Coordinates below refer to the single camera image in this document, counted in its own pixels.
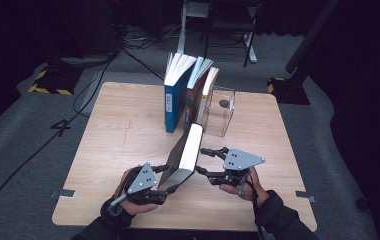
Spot bundle of cables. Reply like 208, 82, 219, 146
122, 23, 182, 51

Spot person's left hand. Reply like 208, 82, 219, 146
112, 167, 159, 216

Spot blue book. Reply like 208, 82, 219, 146
163, 52, 197, 134

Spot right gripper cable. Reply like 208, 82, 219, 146
237, 171, 266, 240

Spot black book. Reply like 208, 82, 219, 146
157, 122, 204, 193

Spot grey tape piece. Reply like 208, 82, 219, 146
50, 188, 76, 200
295, 190, 317, 204

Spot yellow book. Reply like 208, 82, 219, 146
196, 66, 220, 126

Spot long black floor cable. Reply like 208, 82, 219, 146
0, 49, 122, 234

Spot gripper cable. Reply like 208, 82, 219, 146
107, 194, 128, 214
237, 171, 266, 240

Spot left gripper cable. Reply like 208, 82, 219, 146
107, 194, 128, 214

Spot black slanted pole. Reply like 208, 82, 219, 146
285, 0, 341, 75

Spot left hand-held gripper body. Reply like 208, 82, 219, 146
126, 162, 169, 206

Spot yellow black striped base plate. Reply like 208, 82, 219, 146
27, 64, 84, 96
267, 77, 311, 106

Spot white desk frame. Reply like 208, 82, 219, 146
176, 0, 258, 64

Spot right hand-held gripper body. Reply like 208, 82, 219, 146
207, 148, 266, 187

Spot person's right hand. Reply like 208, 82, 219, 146
219, 166, 271, 208

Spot thin black floor cable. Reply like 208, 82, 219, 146
121, 47, 167, 81

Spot black folding chair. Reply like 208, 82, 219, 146
202, 0, 262, 68

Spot clear acrylic book rack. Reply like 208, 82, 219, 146
201, 85, 236, 138

